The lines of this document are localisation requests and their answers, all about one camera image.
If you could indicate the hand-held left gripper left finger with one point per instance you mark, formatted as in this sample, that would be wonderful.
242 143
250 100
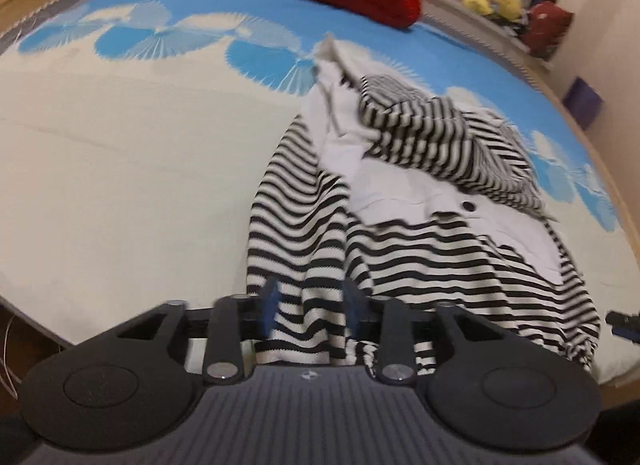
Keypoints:
270 306

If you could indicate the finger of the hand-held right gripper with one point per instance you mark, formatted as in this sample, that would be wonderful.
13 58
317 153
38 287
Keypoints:
622 326

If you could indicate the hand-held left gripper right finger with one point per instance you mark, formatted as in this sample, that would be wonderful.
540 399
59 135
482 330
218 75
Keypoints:
352 309

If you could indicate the black white striped hooded sweater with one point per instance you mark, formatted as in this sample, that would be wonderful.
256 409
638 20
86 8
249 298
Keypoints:
425 225

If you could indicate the blue white patterned bed sheet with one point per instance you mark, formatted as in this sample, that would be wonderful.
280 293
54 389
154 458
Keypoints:
125 170

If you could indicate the purple box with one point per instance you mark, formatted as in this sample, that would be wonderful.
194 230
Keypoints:
584 102

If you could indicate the red cushion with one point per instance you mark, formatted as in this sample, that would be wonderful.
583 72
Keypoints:
547 27

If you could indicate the yellow bear plush toy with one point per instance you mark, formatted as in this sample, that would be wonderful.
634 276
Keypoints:
507 5

